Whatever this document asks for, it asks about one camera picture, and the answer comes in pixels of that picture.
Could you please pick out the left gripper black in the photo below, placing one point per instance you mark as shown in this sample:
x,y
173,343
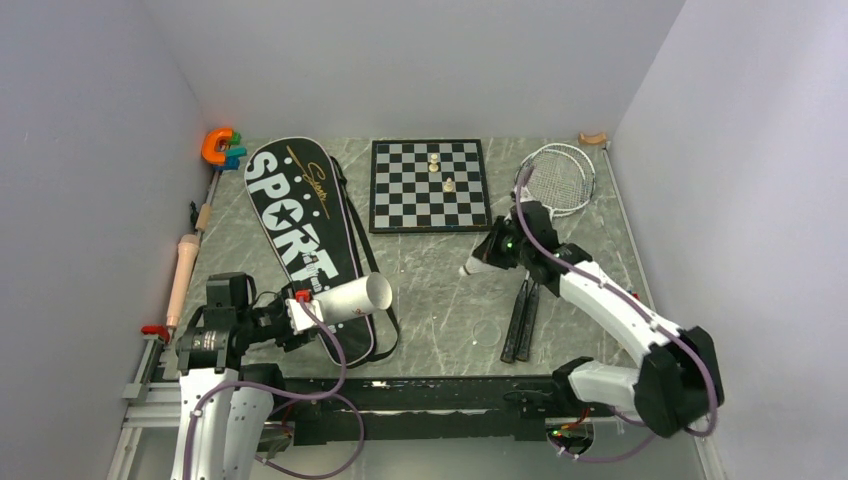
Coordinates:
x,y
289,340

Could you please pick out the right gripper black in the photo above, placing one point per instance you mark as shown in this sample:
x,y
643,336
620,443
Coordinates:
x,y
488,252

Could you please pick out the white shuttlecock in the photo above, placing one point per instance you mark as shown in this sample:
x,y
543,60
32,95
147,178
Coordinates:
x,y
473,266

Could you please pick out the clear round tube lid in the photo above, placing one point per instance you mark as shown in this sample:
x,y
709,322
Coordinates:
x,y
486,333

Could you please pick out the white shuttlecock tube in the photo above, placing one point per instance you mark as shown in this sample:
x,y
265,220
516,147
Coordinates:
x,y
358,298

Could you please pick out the black racket bag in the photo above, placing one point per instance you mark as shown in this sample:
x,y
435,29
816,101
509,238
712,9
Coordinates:
x,y
298,192

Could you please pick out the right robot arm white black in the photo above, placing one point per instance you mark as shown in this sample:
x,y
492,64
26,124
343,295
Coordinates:
x,y
675,380

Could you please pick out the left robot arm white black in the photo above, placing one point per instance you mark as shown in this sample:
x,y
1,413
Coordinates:
x,y
225,403

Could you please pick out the beige toy microphone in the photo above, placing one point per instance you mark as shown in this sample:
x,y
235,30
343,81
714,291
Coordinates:
x,y
187,251

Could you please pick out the black white chessboard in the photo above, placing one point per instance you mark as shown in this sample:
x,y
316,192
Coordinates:
x,y
405,197

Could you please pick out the red clamp knob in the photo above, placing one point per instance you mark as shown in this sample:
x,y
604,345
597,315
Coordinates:
x,y
161,332

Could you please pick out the wooden arch block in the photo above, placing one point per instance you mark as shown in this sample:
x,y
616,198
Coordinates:
x,y
598,139

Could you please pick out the teal blue toy blocks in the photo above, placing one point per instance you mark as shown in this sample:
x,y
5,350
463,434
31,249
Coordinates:
x,y
233,151

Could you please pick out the orange C-shaped toy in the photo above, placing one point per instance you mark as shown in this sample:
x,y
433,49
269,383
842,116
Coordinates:
x,y
215,145

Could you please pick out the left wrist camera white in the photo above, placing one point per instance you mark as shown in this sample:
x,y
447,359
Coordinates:
x,y
303,311

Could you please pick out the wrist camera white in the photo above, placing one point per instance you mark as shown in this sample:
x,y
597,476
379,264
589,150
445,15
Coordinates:
x,y
303,311
522,195

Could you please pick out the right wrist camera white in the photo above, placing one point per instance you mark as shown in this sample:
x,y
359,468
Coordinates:
x,y
522,195

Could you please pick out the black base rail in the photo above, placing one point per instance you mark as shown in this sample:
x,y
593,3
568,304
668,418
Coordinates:
x,y
521,407

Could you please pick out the small beige handled tool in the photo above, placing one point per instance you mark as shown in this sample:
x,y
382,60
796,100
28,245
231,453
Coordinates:
x,y
199,216

